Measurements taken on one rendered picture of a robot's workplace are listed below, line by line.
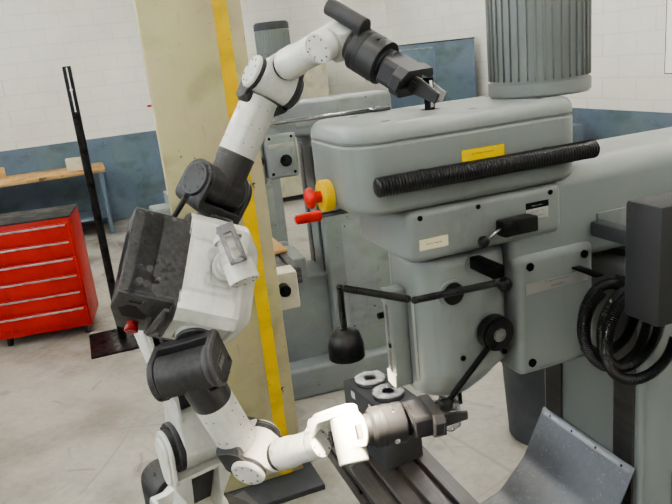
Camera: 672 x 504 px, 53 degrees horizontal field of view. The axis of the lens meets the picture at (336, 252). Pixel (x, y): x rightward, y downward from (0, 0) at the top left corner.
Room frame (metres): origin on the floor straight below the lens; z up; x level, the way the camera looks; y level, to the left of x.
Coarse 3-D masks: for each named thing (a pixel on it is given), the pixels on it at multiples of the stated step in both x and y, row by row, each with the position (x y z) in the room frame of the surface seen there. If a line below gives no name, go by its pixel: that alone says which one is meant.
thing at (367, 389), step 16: (352, 384) 1.77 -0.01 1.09; (368, 384) 1.74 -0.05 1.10; (384, 384) 1.73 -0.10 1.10; (352, 400) 1.76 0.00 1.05; (368, 400) 1.67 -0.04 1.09; (384, 400) 1.64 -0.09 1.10; (400, 400) 1.65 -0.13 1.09; (368, 448) 1.70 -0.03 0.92; (384, 448) 1.61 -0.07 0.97; (400, 448) 1.63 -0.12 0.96; (416, 448) 1.65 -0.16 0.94; (384, 464) 1.62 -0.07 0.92; (400, 464) 1.63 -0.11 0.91
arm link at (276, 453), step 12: (264, 432) 1.39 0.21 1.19; (276, 432) 1.40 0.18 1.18; (252, 444) 1.35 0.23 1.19; (264, 444) 1.36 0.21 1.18; (276, 444) 1.34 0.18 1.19; (288, 444) 1.32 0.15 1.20; (300, 444) 1.30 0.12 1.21; (252, 456) 1.33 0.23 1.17; (264, 456) 1.34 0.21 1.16; (276, 456) 1.32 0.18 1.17; (288, 456) 1.31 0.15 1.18; (300, 456) 1.29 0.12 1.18; (276, 468) 1.32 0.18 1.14; (288, 468) 1.32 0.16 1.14
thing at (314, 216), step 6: (318, 210) 1.34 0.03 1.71; (336, 210) 1.35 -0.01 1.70; (342, 210) 1.35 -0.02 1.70; (300, 216) 1.32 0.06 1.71; (306, 216) 1.32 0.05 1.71; (312, 216) 1.32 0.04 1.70; (318, 216) 1.33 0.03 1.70; (324, 216) 1.34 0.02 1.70; (300, 222) 1.32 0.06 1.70; (306, 222) 1.32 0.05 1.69; (312, 222) 1.33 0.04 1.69
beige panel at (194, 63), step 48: (144, 0) 2.84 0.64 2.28; (192, 0) 2.90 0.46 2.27; (144, 48) 2.83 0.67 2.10; (192, 48) 2.89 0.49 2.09; (240, 48) 2.96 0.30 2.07; (192, 96) 2.88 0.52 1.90; (192, 144) 2.87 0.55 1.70; (240, 336) 2.90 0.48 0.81; (240, 384) 2.89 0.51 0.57; (288, 384) 2.96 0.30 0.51; (288, 432) 2.95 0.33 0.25; (288, 480) 2.88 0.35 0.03
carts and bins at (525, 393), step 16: (544, 368) 2.92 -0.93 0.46; (512, 384) 3.05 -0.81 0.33; (528, 384) 2.97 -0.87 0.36; (544, 384) 2.93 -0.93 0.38; (512, 400) 3.06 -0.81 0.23; (528, 400) 2.98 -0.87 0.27; (544, 400) 2.93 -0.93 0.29; (512, 416) 3.08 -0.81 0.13; (528, 416) 2.98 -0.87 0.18; (512, 432) 3.10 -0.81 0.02; (528, 432) 2.99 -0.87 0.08
